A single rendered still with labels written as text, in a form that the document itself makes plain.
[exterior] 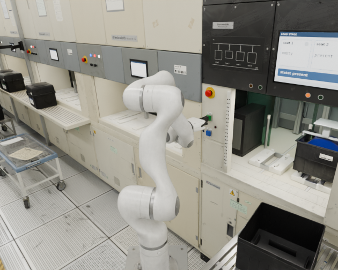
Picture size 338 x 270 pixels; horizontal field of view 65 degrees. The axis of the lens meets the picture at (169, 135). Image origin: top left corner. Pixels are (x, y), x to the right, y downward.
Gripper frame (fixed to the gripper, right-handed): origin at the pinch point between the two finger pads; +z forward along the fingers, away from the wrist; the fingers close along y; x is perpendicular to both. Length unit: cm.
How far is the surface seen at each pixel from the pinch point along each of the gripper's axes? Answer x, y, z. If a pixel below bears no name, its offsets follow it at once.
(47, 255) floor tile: -120, -97, -82
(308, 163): -19, 52, 23
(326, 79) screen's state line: 31, 58, 3
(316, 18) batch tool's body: 53, 51, 3
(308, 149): -11, 51, 23
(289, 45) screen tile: 43, 42, 3
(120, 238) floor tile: -120, -69, -29
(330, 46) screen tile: 43, 57, 3
